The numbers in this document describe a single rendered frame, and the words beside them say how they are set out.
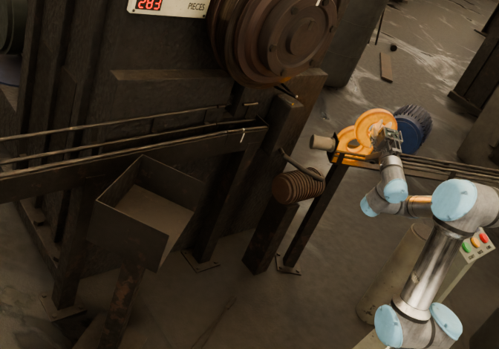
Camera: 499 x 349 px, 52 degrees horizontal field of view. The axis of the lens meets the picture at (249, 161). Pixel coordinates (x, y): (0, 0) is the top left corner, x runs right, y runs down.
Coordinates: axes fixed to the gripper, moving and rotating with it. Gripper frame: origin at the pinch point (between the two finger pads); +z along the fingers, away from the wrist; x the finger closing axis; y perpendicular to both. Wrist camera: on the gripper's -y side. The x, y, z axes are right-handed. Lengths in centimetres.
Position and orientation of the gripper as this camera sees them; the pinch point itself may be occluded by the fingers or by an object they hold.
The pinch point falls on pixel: (378, 124)
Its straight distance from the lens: 195.8
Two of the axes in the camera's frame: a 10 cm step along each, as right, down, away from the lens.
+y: 3.3, -6.2, -7.1
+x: -9.4, -2.3, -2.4
